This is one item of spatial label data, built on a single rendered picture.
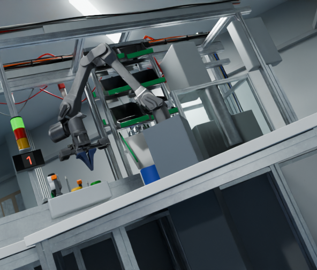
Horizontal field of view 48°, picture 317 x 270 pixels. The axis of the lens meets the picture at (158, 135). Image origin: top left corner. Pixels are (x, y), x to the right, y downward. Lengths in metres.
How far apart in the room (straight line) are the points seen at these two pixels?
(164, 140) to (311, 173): 1.68
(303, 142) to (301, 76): 4.50
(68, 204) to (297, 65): 4.59
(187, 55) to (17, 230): 1.90
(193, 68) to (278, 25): 3.07
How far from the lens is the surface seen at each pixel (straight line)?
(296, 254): 1.77
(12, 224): 1.32
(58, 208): 1.26
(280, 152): 0.93
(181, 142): 1.17
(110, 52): 1.36
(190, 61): 2.76
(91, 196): 1.28
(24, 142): 1.67
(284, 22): 5.68
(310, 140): 0.94
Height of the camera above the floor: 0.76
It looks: 13 degrees up
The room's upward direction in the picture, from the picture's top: 22 degrees counter-clockwise
